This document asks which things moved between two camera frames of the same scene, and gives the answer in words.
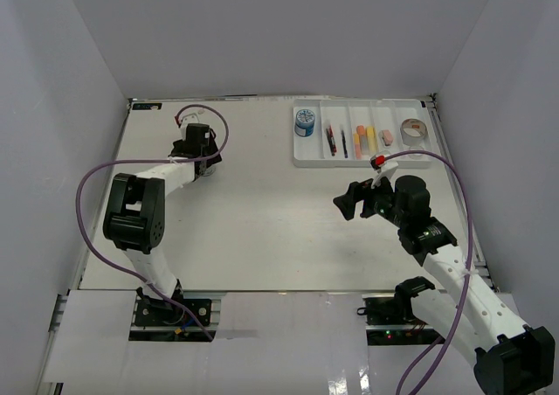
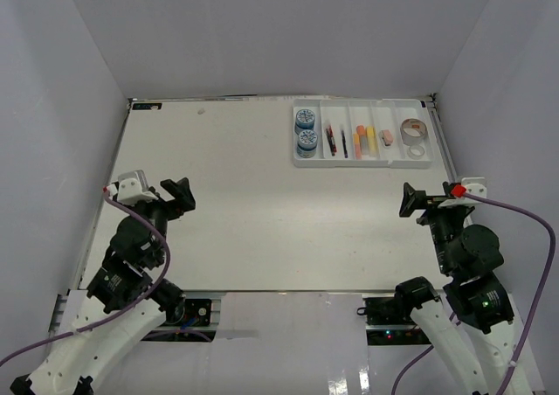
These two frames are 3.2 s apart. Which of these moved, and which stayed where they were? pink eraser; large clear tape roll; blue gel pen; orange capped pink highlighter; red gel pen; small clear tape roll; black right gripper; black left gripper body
Moved: black left gripper body; black right gripper
Stayed: orange capped pink highlighter; red gel pen; large clear tape roll; blue gel pen; small clear tape roll; pink eraser
